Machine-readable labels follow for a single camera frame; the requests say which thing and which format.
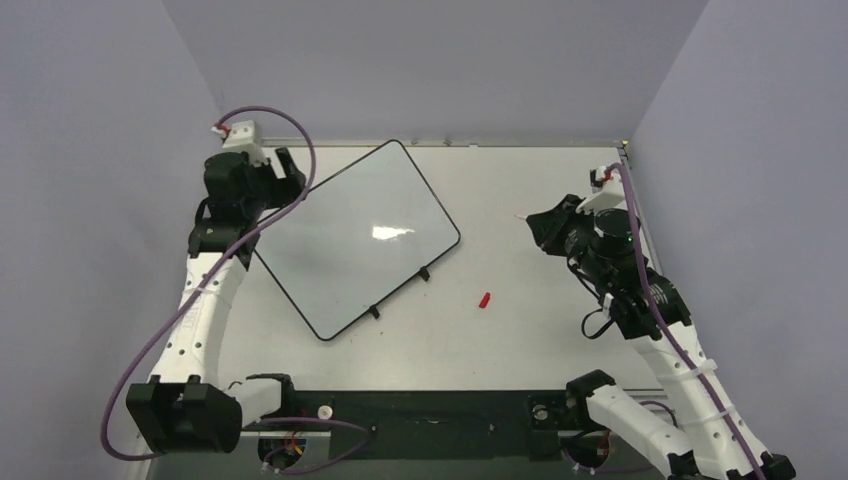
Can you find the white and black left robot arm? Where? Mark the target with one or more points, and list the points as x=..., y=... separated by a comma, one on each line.
x=183, y=407

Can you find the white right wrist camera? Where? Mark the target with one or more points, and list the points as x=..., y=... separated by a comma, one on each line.
x=607, y=191

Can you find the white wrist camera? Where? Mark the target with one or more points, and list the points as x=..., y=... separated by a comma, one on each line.
x=245, y=137
x=607, y=191

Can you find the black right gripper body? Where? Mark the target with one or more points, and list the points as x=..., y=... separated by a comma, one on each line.
x=562, y=225

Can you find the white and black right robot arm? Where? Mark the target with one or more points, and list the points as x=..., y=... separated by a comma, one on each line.
x=710, y=439

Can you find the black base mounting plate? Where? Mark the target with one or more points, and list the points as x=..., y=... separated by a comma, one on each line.
x=439, y=425

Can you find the white whiteboard black frame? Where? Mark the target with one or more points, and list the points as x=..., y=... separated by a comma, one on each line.
x=357, y=238

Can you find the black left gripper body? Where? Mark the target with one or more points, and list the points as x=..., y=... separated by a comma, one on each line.
x=271, y=191

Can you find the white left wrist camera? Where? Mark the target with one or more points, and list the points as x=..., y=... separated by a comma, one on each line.
x=245, y=137

